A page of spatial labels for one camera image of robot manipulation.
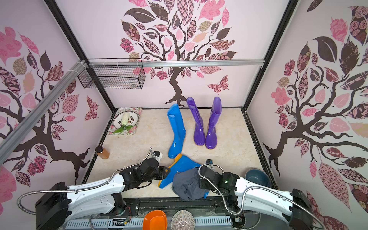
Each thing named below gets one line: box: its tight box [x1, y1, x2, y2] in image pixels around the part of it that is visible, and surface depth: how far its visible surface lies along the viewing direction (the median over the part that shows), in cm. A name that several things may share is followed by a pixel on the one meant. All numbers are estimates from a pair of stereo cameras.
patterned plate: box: [113, 110, 139, 129], surface depth 113 cm
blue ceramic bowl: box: [244, 168, 273, 189], surface depth 82 cm
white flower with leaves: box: [113, 112, 134, 134], surface depth 109 cm
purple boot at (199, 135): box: [186, 96, 206, 146], surface depth 98 cm
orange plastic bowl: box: [142, 209, 168, 230], surface depth 70 cm
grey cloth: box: [172, 167, 210, 201], surface depth 79 cm
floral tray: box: [107, 106, 143, 136], surface depth 109 cm
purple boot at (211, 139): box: [205, 96, 222, 150], surface depth 96 cm
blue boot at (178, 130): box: [167, 103, 186, 160], surface depth 92 cm
